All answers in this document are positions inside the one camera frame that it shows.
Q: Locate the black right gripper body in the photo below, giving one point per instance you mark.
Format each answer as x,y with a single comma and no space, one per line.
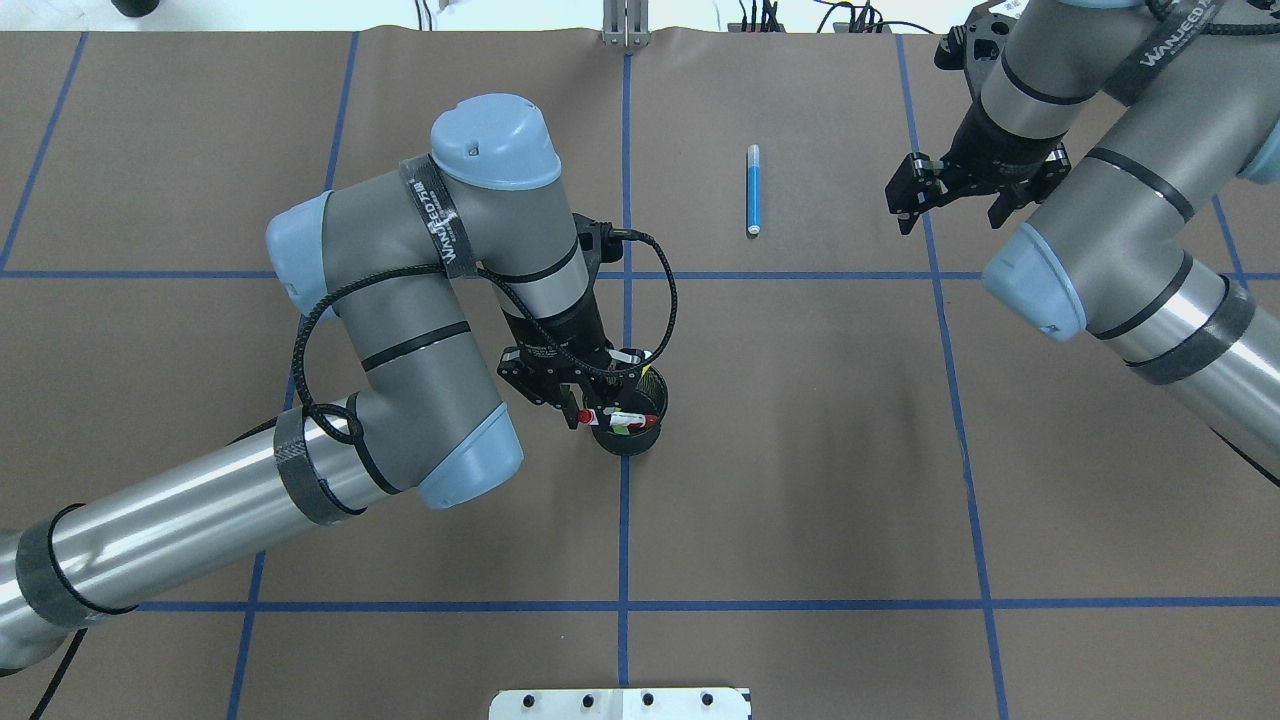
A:
992,146

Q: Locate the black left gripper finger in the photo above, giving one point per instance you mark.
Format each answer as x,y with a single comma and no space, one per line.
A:
572,412
621,386

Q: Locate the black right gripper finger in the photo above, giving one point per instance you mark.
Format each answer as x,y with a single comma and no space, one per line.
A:
910,190
1014,197

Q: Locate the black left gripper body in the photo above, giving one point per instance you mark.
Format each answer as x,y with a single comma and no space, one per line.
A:
560,332

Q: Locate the red capped white marker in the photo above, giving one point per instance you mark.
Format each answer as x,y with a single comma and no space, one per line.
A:
614,416

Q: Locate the blue marker pen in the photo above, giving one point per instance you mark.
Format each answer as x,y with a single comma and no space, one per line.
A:
753,190

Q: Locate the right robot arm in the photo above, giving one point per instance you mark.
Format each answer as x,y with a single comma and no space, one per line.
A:
1118,121

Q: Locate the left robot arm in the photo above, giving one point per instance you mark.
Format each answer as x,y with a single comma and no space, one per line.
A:
418,289

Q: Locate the black mesh pen cup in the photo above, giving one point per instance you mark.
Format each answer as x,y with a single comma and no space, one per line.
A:
634,427

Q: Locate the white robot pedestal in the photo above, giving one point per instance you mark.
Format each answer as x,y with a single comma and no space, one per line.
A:
623,703

